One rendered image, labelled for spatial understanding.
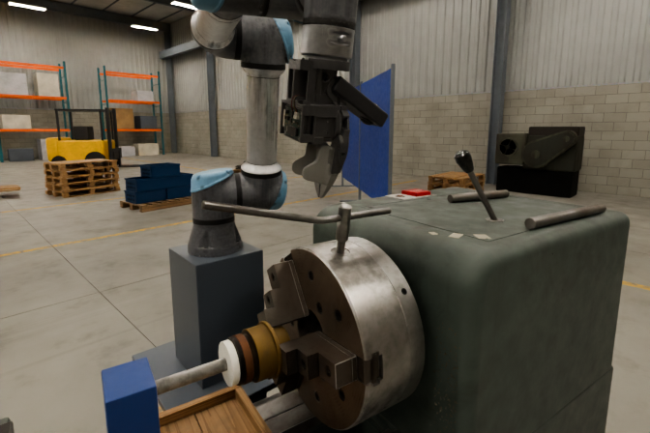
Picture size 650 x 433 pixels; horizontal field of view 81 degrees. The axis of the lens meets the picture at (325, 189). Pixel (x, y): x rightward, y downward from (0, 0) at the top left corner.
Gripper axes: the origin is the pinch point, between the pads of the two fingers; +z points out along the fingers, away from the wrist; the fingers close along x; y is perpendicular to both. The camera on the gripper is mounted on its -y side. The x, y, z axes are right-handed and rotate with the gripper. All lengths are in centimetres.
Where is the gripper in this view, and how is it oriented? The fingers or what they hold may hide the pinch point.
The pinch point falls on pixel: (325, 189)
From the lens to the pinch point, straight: 62.2
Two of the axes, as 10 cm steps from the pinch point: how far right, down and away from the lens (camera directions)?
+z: -1.0, 9.5, 3.0
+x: 5.1, 3.1, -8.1
